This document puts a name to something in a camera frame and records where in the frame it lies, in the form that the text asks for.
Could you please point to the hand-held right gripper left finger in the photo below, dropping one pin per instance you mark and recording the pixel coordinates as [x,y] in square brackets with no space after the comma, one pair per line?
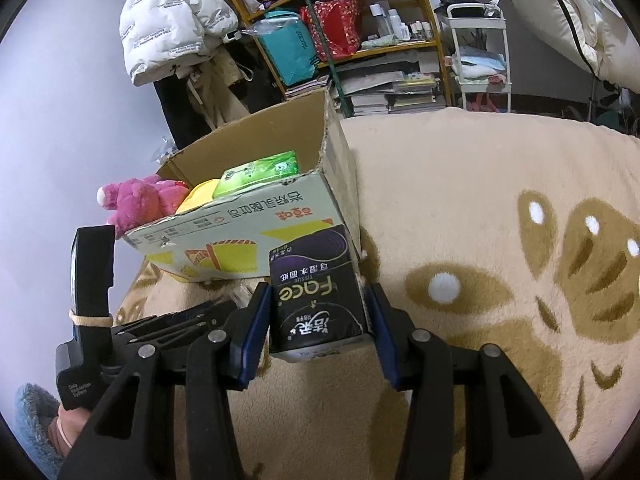
[252,340]

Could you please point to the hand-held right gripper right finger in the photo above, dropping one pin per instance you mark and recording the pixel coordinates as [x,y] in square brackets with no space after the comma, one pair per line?
[387,345]

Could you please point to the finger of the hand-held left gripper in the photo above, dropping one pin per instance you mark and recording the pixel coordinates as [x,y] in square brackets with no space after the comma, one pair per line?
[170,330]
[200,308]

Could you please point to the black tissue pack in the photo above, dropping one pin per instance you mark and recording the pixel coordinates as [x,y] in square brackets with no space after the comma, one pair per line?
[315,300]

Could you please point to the printed cardboard box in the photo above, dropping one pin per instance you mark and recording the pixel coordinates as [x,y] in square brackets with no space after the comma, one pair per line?
[235,230]

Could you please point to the pink plush bear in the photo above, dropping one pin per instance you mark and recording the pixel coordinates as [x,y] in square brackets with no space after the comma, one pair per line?
[135,202]

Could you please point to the yellow plush dog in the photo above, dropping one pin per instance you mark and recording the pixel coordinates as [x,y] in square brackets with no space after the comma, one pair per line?
[197,197]

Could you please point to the green tissue pack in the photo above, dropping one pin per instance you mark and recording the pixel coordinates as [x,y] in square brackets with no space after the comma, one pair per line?
[260,170]

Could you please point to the person's left forearm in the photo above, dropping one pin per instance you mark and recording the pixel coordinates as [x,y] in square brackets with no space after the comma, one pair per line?
[35,425]

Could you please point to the plastic bag of toys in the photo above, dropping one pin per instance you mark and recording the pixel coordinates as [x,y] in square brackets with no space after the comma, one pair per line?
[164,150]

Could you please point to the black hanging garment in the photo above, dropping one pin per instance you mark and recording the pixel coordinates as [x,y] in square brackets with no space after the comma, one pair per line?
[175,110]

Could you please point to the beige patterned blanket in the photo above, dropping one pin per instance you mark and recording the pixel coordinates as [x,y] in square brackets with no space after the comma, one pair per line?
[475,170]

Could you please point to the beige coat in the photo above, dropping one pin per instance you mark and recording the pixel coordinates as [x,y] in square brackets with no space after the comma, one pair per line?
[220,85]

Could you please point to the stack of books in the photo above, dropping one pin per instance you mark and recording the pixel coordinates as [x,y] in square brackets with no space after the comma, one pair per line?
[395,92]

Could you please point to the teal bag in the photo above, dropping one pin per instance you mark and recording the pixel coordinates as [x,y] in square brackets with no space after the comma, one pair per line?
[290,55]

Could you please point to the white puffer jacket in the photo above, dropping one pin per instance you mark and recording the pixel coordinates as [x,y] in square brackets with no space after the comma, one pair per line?
[165,20]

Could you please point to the green pole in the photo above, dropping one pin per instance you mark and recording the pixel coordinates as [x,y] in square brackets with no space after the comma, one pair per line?
[322,45]

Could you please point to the white trolley cart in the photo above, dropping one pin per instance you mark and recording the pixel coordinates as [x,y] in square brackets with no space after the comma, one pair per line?
[482,60]

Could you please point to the red patterned bag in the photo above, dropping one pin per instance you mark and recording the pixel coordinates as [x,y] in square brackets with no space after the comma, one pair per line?
[337,27]

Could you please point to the row of white bottles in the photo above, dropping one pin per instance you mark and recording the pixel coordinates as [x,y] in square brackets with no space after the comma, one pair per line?
[400,22]

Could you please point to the wooden shelf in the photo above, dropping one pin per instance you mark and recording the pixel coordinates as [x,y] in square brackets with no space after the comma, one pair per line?
[430,15]

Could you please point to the white duvet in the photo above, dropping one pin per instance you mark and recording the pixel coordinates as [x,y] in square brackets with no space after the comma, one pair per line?
[575,10]

